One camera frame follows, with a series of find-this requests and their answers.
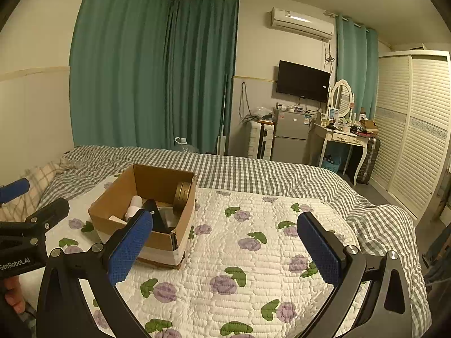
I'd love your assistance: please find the person's left hand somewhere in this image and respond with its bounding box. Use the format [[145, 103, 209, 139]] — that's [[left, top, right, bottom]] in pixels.
[[5, 275, 26, 315]]

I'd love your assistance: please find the white dressing table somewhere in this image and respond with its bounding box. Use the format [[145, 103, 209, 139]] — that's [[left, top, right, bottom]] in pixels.
[[308, 120, 370, 185]]

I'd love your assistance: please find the black cylindrical item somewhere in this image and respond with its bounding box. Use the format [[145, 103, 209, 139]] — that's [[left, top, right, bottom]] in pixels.
[[143, 199, 177, 234]]

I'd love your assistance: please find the floral quilted mat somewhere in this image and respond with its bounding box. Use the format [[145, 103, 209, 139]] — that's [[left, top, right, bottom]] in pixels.
[[17, 172, 374, 338]]

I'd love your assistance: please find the beige plaid pillow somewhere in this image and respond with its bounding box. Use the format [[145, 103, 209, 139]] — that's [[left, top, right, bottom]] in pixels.
[[0, 162, 66, 222]]

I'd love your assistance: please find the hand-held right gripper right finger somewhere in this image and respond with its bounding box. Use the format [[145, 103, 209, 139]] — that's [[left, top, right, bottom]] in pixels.
[[297, 211, 421, 338]]

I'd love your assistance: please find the hanging wall cable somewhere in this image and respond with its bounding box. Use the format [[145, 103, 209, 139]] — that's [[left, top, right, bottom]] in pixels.
[[240, 81, 255, 124]]

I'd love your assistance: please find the white suitcase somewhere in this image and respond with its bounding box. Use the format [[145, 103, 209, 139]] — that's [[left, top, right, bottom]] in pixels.
[[247, 120, 275, 160]]

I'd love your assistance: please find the black wall television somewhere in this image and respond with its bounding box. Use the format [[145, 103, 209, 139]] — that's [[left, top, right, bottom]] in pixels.
[[276, 60, 331, 103]]

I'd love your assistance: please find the gold round tin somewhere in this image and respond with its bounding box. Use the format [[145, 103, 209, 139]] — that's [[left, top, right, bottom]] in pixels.
[[173, 181, 193, 215]]

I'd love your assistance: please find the white pole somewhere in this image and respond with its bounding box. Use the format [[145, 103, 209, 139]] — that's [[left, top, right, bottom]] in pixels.
[[216, 74, 229, 155]]

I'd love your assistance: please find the white louvred wardrobe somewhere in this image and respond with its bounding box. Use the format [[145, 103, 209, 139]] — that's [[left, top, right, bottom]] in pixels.
[[368, 51, 451, 219]]

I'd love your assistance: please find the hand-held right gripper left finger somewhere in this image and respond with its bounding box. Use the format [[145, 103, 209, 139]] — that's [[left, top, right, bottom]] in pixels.
[[35, 208, 154, 338]]

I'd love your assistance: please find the oval white mirror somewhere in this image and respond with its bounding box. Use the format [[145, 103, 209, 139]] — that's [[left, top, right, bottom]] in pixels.
[[329, 79, 353, 114]]

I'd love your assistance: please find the silver fridge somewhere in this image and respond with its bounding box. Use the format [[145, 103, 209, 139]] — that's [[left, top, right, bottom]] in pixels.
[[271, 109, 312, 164]]

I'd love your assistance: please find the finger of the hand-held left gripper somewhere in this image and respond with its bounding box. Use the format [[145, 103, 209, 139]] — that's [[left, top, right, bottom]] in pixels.
[[25, 197, 70, 235], [0, 178, 30, 205]]

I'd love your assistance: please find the clear water jug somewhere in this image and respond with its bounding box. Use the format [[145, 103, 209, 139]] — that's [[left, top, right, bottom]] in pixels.
[[174, 137, 201, 154]]

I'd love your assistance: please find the blue basket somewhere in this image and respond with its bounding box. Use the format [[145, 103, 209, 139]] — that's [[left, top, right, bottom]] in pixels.
[[321, 155, 342, 174]]

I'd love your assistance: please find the cardboard box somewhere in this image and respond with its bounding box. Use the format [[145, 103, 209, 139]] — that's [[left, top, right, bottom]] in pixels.
[[88, 164, 197, 270]]

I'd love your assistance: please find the dark suitcase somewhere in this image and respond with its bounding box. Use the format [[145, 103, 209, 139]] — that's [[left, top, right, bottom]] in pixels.
[[356, 137, 381, 185]]

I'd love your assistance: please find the clear plastic bag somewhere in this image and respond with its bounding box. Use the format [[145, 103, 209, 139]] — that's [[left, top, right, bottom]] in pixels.
[[251, 106, 275, 121]]

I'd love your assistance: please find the green curtain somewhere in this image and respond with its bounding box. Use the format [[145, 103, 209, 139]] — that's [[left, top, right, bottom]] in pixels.
[[68, 0, 240, 155], [335, 14, 379, 120]]

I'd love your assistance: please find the white air conditioner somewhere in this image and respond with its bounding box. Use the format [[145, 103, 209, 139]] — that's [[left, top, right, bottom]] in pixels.
[[271, 6, 335, 41]]

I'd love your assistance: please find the white plastic bottle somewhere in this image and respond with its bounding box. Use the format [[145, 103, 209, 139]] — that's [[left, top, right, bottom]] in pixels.
[[125, 196, 143, 224]]

